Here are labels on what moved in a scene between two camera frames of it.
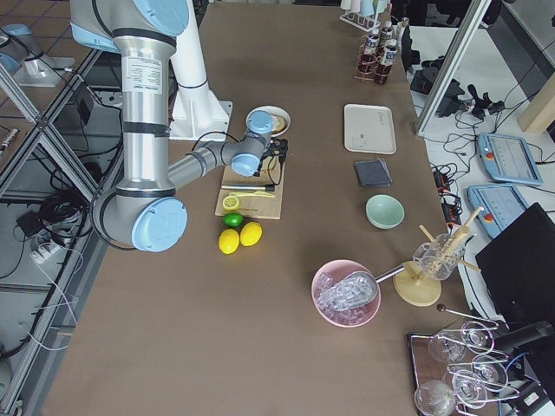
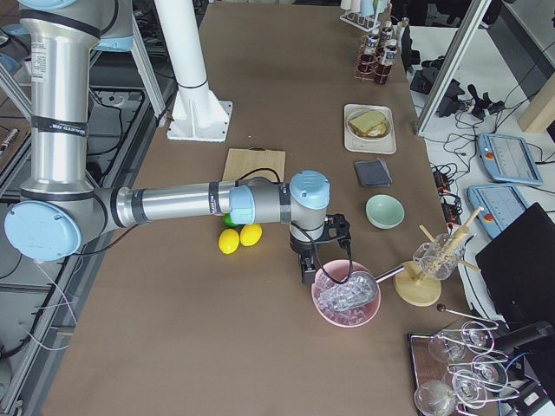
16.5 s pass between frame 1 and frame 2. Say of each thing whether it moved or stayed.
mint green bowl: stayed
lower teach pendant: stayed
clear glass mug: stayed
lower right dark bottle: stayed
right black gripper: moved
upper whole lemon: stayed
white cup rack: stayed
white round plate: moved
